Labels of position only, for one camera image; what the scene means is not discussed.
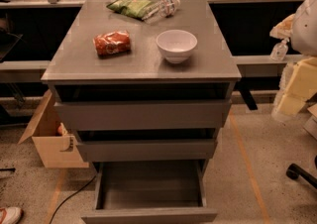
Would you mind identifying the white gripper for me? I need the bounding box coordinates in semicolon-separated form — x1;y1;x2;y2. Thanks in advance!
269;14;317;116

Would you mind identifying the red coke can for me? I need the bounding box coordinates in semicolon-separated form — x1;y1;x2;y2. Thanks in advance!
93;31;131;56

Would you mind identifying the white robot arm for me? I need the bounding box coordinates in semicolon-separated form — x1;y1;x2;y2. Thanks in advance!
269;0;317;121

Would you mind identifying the grey top drawer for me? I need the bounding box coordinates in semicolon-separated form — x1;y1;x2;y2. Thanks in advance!
54;100;231;131

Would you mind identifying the grey drawer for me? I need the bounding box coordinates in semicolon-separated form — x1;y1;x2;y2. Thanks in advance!
77;139;217;162
81;161;217;224
54;100;231;131

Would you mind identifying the grey drawer cabinet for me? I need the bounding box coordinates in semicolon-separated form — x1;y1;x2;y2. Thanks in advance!
40;0;243;224

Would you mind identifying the grey middle drawer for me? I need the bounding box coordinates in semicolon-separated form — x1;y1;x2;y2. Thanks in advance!
77;139;217;162

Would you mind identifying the grey bottom drawer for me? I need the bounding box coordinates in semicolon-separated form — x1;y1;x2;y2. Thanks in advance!
81;161;217;224

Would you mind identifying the hand sanitizer pump bottle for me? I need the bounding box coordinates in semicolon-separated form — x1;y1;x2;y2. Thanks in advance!
269;38;289;61

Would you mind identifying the black office chair base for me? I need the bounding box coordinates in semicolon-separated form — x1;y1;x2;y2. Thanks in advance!
286;164;317;189

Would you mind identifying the white bowl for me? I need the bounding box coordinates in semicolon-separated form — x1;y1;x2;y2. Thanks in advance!
157;30;198;64

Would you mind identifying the clear plastic water bottle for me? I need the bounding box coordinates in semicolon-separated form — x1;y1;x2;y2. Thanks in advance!
142;0;180;24

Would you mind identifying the green chip bag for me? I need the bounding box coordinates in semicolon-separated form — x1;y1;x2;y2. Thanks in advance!
106;0;153;19

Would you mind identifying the cardboard box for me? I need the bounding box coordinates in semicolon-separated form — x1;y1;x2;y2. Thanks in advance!
19;90;89;168

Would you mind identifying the white sneaker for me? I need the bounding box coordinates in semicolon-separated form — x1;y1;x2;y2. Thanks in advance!
0;207;23;224

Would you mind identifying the black floor cable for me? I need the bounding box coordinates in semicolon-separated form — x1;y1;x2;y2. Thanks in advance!
49;174;97;224

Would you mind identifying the grey shelf rail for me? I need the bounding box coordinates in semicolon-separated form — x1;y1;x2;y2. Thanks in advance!
0;60;50;83

